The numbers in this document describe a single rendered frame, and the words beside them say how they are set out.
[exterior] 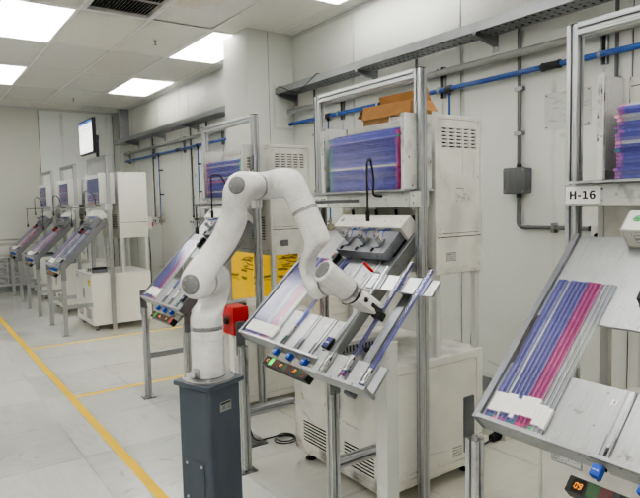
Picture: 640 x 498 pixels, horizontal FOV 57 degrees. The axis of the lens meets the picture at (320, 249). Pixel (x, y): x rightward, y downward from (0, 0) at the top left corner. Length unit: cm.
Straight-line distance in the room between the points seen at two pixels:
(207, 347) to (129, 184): 483
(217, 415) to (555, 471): 114
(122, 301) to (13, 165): 449
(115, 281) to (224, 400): 473
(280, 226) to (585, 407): 259
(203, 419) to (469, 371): 134
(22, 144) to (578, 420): 998
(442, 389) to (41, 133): 906
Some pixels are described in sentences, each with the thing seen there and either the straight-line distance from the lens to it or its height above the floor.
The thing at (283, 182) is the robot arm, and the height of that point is 141.
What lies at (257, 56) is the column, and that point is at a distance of 593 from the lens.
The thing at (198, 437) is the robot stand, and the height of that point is 51.
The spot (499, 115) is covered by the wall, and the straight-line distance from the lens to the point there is 417.
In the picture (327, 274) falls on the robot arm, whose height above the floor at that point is 110.
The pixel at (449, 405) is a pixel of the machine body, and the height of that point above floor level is 38.
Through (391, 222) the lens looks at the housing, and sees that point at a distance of 264.
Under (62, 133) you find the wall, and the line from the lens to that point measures 1097.
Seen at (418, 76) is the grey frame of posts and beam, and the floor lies 186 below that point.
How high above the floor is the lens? 134
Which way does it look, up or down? 5 degrees down
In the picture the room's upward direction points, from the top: 1 degrees counter-clockwise
